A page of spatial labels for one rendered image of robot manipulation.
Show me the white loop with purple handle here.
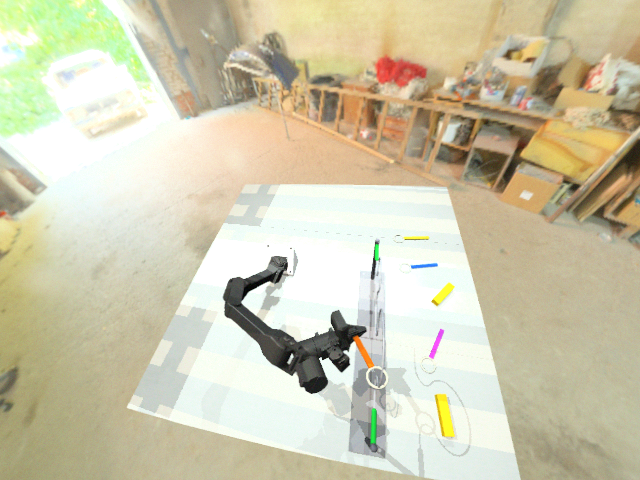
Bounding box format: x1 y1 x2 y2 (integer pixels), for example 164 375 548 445
420 329 444 373

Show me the yellow rectangular block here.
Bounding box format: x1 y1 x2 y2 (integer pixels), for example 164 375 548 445
434 394 455 437
431 282 455 307

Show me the orange rectangular bar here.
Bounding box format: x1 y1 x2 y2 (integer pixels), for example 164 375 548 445
353 336 388 389

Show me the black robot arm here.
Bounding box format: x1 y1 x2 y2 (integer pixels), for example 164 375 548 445
222 256 350 394

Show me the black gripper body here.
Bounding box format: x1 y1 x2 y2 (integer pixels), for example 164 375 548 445
312 310 349 360

